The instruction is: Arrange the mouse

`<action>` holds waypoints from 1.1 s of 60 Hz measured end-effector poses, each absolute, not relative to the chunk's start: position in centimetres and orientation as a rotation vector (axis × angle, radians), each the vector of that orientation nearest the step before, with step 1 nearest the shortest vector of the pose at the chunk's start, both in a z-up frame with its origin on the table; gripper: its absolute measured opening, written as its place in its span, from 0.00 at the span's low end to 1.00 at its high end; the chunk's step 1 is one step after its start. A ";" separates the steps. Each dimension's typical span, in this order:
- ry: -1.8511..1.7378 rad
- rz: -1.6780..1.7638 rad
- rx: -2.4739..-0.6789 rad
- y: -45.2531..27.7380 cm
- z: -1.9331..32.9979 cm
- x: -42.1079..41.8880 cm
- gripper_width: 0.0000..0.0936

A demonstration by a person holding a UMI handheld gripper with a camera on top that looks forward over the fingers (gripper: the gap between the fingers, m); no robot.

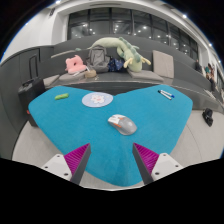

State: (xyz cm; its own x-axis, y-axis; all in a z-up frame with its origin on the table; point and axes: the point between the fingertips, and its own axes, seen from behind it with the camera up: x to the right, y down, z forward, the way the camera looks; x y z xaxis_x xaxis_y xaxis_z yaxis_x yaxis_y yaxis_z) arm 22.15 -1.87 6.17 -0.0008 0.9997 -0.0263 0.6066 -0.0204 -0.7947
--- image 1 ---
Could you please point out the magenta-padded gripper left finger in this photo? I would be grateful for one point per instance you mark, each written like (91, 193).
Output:
(77, 159)

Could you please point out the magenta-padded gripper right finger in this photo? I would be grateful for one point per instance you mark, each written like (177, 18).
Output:
(146, 159)

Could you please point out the grey white orange computer mouse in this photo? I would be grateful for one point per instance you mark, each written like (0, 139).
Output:
(123, 125)

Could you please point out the round light blue mouse pad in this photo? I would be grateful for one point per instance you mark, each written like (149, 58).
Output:
(97, 99)

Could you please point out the small green eraser block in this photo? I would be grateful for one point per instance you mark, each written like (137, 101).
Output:
(61, 96)

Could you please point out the white marker with blue cap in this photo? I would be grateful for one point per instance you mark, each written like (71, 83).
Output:
(167, 93)

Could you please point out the black bag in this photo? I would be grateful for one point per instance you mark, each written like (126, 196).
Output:
(208, 117)

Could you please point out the black suitcase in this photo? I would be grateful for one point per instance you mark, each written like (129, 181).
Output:
(30, 93)

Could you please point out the flat grey seat cushion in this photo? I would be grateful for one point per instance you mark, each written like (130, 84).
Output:
(70, 77)
(51, 80)
(145, 75)

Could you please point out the tan woven pouch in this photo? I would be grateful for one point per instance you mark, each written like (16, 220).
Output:
(90, 73)

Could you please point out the pink plush cushion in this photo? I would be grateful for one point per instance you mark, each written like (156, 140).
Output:
(75, 65)

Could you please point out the upright grey seat cushion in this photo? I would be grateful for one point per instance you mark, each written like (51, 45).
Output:
(163, 64)

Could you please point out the navy star-print bag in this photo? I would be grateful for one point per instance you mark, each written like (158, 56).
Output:
(115, 65)

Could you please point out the grey backpack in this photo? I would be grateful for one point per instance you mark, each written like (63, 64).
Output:
(98, 59)

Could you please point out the person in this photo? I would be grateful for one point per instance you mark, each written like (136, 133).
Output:
(210, 76)
(198, 66)

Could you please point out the long green plush dragon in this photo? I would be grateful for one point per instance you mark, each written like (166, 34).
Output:
(128, 55)

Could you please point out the dark glass window front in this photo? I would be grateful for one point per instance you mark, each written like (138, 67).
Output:
(100, 26)

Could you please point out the ceiling lights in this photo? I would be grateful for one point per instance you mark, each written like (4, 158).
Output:
(184, 16)

